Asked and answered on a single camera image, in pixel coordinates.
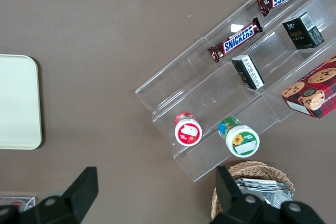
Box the clear acrylic bottle rack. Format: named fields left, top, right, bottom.
left=0, top=196, right=36, bottom=213

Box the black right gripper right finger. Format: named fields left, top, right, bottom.
left=209, top=166, right=326, bottom=224

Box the red gum jar white lid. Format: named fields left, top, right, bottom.
left=174, top=112, right=203, bottom=146

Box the clear acrylic stepped display stand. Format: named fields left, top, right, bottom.
left=134, top=0, right=336, bottom=183

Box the cream plastic tray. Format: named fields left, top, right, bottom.
left=0, top=54, right=43, bottom=151

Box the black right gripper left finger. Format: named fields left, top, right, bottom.
left=0, top=166, right=99, bottom=224

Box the small black carton box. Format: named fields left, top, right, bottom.
left=231, top=54, right=265, bottom=90
left=282, top=12, right=326, bottom=50

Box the light wicker basket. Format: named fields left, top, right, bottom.
left=211, top=160, right=296, bottom=221

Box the stack of foil containers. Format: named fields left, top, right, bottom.
left=235, top=178, right=294, bottom=210

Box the red plaid cookie box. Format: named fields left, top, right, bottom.
left=280, top=55, right=336, bottom=119

